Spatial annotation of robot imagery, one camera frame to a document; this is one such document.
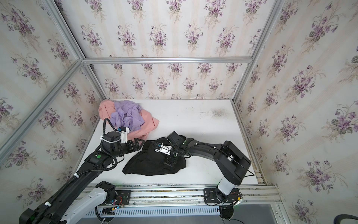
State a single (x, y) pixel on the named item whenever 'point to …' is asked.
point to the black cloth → (145, 161)
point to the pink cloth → (106, 108)
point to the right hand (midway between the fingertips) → (164, 156)
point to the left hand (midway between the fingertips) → (139, 141)
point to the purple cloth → (127, 114)
